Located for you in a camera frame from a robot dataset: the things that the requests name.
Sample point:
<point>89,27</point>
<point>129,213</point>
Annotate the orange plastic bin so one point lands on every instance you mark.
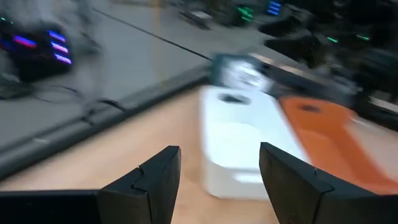
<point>329,140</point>

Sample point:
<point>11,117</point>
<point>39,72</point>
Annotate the computer tower green lights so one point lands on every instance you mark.
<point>244,14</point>

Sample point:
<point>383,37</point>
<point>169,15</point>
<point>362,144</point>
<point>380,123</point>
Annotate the computer tower purple lights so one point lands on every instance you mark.
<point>37,53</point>

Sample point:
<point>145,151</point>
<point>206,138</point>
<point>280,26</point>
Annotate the teal plastic bin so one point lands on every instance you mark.
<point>217,71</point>

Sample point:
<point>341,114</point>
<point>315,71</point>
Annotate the computer tower blue lights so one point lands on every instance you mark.
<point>274,7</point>

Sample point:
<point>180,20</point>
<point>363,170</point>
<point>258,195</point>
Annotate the white toiletry packet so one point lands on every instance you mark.
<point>245,76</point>

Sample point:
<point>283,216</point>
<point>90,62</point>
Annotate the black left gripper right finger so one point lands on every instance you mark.
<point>298,193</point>

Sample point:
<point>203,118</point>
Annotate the white plastic bin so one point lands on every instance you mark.
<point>236,140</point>

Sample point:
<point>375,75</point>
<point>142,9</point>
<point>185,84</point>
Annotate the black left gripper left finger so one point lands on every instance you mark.
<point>149,189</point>

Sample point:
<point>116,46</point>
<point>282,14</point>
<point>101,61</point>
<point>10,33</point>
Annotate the black aluminium table frame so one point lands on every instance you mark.
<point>93,124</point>

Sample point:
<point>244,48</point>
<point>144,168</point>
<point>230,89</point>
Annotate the white device box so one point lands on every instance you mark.
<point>197,17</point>

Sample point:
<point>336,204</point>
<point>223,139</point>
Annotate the clear grey plastic bin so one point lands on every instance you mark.
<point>311,85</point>

